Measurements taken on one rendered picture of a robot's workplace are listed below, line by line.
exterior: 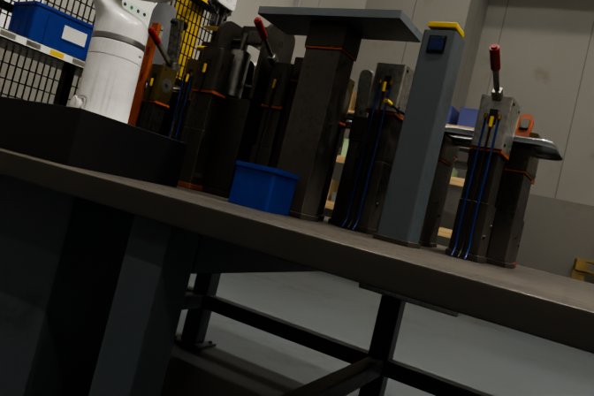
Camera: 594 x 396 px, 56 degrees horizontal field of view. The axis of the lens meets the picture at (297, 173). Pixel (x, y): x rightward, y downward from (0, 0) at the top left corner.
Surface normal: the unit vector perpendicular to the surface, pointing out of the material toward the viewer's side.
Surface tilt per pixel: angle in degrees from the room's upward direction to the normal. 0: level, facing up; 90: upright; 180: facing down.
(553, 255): 90
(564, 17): 90
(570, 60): 90
